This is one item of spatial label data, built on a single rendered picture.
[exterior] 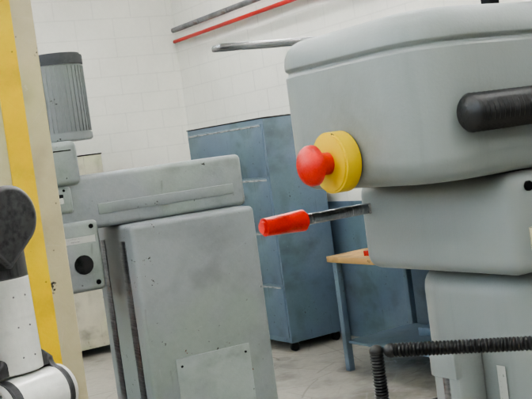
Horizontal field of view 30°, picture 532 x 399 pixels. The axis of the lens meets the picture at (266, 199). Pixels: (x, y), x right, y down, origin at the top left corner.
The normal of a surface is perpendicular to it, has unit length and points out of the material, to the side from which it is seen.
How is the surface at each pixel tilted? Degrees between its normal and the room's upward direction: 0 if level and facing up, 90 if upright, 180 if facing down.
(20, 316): 88
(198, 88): 90
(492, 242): 90
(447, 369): 90
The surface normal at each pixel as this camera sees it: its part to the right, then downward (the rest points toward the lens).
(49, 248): 0.51, -0.02
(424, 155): -0.33, 0.10
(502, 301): -0.66, 0.13
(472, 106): -0.84, 0.15
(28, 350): 0.79, -0.11
